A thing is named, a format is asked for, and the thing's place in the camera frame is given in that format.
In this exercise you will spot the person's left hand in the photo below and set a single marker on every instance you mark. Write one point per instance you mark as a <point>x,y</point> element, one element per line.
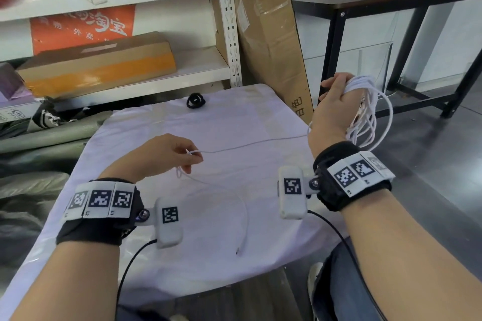
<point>150,159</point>

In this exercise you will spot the person's right hand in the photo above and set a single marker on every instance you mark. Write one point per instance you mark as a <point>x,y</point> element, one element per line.
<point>331,117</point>

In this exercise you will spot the person's left fingers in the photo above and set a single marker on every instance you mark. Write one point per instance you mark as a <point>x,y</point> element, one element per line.
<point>190,155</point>

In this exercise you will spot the person's right thumb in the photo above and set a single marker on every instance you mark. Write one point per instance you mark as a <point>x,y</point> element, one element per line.
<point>324,92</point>

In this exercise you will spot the person's left forearm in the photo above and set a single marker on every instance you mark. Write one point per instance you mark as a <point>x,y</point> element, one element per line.
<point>71,279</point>

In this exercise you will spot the person's right forearm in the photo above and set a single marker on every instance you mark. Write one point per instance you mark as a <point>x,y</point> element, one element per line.
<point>410,253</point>

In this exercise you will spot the white table cloth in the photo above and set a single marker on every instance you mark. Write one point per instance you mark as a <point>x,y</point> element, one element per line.
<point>226,125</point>

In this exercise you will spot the tall cardboard box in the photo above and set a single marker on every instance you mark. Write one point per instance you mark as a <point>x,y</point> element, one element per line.
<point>271,42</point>

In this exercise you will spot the white metal shelf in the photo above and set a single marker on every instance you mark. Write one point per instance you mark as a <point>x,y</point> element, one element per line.
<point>195,65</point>

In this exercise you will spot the black metal table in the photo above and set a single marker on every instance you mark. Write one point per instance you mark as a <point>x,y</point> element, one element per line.
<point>380,3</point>

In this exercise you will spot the flat cardboard box with tape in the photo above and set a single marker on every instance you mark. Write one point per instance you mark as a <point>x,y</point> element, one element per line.
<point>98,65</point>

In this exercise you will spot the grey-green rolled bags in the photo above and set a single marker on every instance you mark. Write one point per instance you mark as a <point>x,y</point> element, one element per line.
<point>41,144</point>

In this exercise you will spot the orange printed bag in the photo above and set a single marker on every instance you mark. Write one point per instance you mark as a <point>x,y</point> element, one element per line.
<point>83,27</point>

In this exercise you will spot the person's white shoe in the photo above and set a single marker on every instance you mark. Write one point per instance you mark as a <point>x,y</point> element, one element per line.
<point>314,279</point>

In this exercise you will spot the purple packet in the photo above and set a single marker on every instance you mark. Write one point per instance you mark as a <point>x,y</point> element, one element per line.
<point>11,82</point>

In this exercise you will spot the person's blue jeans leg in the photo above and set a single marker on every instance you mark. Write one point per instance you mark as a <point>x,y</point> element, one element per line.
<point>339,287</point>

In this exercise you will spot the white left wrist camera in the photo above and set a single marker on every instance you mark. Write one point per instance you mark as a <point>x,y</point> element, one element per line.
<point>169,226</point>

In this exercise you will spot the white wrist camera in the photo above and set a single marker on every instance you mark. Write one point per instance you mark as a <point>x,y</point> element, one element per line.
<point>292,196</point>
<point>169,226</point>

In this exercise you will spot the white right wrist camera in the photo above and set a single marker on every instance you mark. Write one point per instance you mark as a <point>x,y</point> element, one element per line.
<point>292,196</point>

